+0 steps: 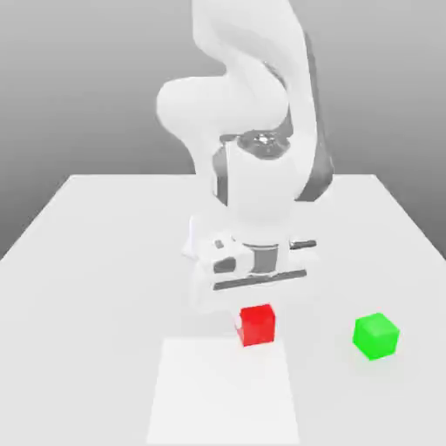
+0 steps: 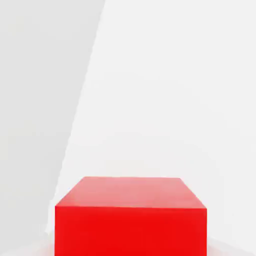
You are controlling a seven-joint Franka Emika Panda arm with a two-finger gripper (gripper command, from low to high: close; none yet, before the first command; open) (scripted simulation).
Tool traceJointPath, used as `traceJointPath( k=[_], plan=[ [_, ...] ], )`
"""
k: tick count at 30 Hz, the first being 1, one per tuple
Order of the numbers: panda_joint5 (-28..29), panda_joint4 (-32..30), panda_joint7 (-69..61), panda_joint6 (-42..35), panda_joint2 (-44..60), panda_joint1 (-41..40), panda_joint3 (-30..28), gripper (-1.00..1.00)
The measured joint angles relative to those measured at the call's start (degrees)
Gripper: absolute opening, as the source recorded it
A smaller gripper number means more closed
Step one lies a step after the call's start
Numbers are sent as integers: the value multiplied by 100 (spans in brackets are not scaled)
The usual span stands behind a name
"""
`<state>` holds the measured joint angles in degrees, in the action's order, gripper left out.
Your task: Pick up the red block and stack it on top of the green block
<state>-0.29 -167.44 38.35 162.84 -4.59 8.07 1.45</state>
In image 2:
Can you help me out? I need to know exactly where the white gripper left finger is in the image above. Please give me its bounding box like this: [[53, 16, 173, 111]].
[[32, 231, 56, 256]]

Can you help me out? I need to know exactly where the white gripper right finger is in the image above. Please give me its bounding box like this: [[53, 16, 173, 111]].
[[206, 236, 254, 256]]

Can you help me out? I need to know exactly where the small red cube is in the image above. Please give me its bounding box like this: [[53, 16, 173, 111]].
[[54, 176, 208, 256]]

